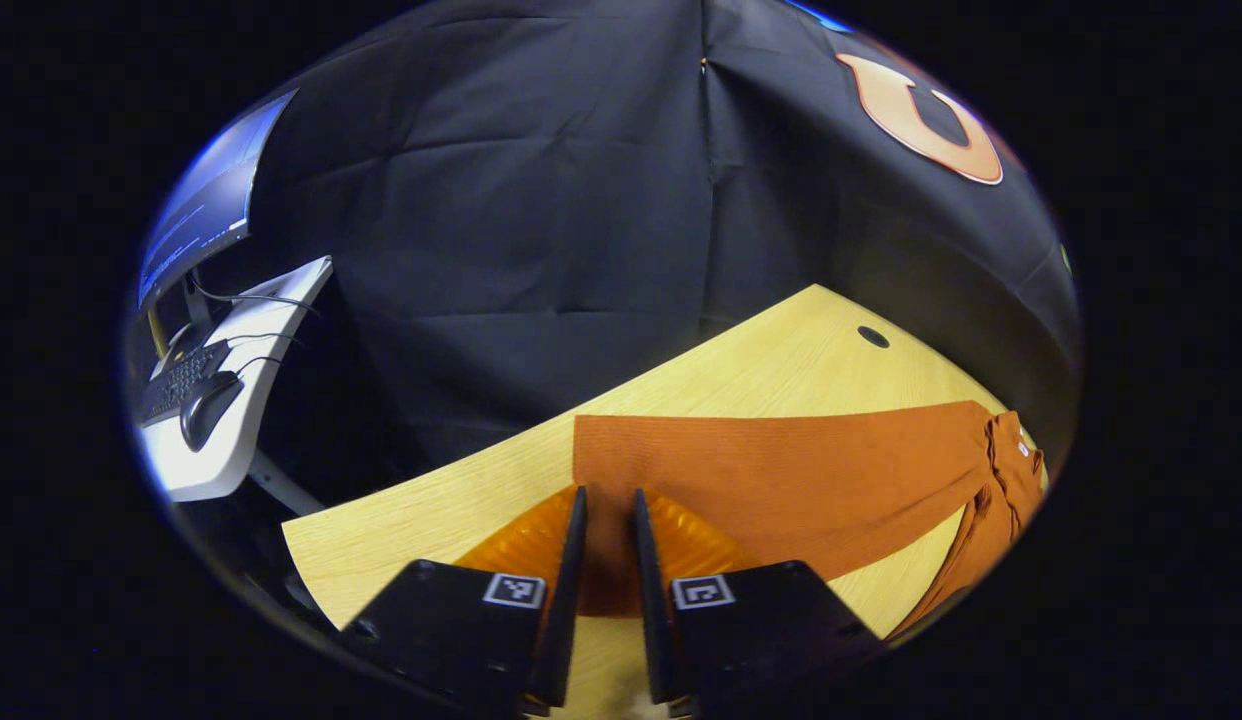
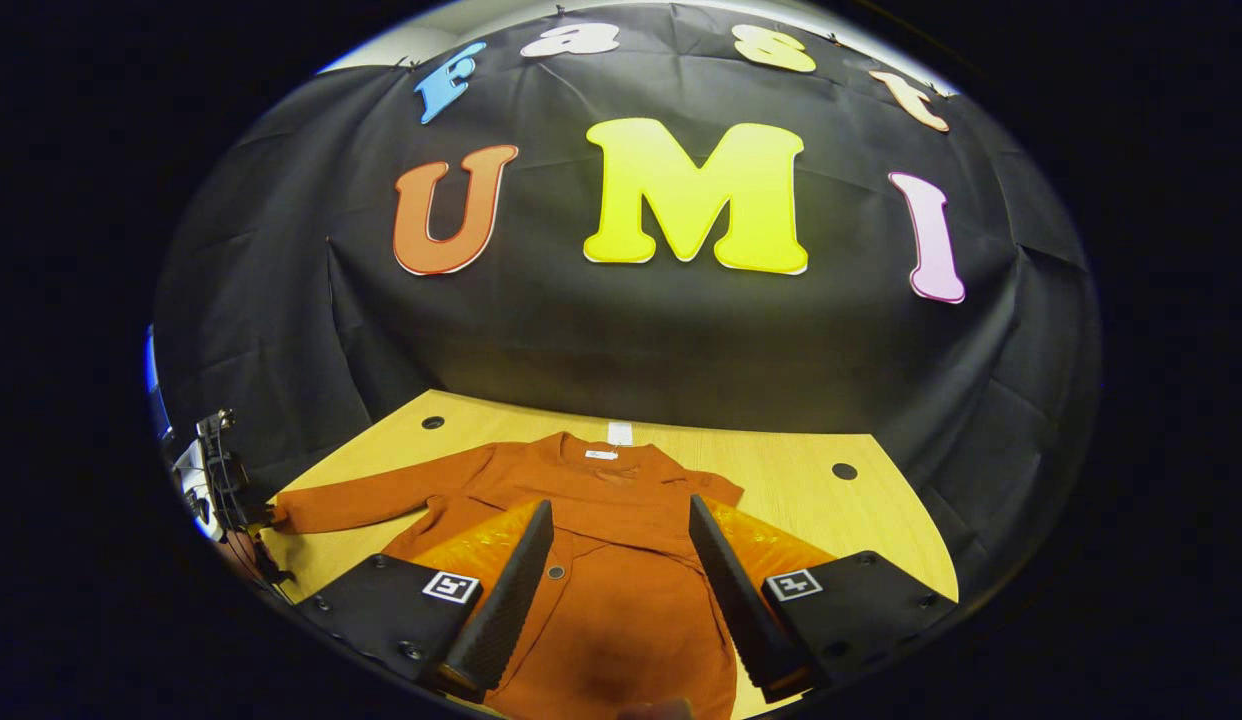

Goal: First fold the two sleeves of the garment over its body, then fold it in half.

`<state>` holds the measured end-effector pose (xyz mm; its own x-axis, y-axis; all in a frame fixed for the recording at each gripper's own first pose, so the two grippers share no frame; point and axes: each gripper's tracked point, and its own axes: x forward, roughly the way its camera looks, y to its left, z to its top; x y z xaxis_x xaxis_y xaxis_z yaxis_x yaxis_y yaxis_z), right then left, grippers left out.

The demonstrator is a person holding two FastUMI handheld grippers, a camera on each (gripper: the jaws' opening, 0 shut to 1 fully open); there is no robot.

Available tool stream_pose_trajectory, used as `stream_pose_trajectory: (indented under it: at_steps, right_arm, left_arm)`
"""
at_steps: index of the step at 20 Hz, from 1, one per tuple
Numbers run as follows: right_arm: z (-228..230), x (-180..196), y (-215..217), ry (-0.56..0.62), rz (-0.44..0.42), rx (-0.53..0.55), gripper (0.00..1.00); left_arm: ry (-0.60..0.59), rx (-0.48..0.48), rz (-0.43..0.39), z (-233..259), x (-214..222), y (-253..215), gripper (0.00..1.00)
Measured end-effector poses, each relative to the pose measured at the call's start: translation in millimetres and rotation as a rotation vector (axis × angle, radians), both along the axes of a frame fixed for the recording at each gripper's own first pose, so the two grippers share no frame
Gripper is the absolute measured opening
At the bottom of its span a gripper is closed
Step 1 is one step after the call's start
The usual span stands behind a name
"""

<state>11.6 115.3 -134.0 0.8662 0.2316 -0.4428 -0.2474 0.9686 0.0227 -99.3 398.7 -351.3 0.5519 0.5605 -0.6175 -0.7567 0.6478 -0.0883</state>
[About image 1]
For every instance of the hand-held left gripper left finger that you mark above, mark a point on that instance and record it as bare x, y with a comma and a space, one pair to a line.
571, 600

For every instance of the orange jacket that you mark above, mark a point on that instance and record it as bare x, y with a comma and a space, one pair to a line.
781, 470

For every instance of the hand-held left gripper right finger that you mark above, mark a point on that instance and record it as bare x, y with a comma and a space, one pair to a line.
653, 600

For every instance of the black backdrop cloth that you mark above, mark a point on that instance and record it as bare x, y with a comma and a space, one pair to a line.
541, 200

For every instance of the black keyboard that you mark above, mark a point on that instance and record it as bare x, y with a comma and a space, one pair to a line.
181, 380

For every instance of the black computer mouse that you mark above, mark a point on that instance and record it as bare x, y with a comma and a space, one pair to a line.
209, 408

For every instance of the white side desk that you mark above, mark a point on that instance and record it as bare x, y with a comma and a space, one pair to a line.
271, 330

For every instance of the computer monitor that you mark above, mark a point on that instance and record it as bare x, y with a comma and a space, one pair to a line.
206, 200

